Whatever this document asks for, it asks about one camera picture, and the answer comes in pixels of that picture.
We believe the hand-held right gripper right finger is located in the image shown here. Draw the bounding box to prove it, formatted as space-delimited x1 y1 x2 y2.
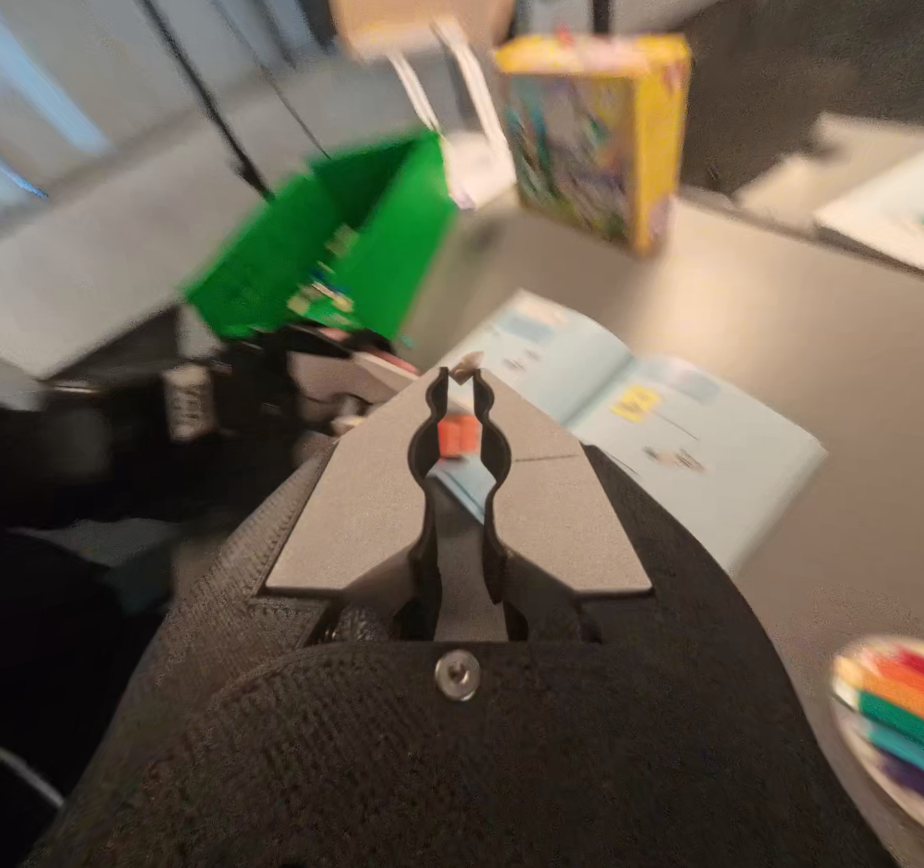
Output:
471 369 655 627

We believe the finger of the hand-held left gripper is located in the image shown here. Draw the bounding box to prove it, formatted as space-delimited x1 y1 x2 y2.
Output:
287 350 421 423

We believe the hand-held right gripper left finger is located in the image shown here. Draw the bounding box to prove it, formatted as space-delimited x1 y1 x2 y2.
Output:
264 366 444 624

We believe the white lego animal model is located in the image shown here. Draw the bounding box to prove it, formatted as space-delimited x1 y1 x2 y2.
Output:
435 415 483 460

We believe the green bin with lego pieces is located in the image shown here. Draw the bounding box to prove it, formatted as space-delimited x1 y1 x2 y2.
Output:
182 130 461 344

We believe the yellow lego box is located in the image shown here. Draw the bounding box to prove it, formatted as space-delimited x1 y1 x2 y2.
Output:
493 33 694 257

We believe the plate of rainbow lego bricks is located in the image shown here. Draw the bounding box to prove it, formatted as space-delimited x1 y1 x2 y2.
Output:
829 636 924 827

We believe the open light blue booklet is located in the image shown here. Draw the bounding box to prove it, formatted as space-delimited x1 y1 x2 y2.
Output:
424 289 829 574

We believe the black pole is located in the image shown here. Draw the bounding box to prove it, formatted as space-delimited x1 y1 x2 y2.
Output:
112 0 274 201

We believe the white closed booklet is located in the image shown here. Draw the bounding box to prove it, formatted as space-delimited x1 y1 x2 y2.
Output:
812 152 924 271

